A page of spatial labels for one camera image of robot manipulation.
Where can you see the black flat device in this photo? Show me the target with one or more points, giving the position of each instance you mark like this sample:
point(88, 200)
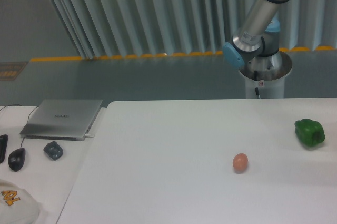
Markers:
point(3, 147)

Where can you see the brown egg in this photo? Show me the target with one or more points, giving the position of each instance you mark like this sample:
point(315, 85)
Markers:
point(240, 163)

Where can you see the white cap yellow letters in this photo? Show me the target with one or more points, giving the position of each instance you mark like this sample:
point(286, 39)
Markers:
point(17, 205)

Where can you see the brown floor sign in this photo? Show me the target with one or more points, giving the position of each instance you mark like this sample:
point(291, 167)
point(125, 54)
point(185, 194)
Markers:
point(11, 70)

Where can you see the silver closed laptop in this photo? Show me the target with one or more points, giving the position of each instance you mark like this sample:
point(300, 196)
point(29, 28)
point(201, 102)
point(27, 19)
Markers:
point(69, 119)

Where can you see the white corrugated partition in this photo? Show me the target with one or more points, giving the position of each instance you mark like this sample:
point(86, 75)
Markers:
point(138, 27)

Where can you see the black computer mouse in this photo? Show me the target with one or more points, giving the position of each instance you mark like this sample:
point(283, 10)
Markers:
point(16, 159)

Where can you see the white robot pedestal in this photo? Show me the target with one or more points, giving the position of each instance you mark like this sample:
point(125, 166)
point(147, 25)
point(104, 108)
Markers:
point(264, 87)

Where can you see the green bell pepper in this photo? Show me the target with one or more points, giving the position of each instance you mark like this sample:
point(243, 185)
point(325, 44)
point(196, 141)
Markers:
point(309, 132)

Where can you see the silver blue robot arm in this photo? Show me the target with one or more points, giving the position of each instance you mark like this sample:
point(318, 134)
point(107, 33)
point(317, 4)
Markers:
point(254, 48)

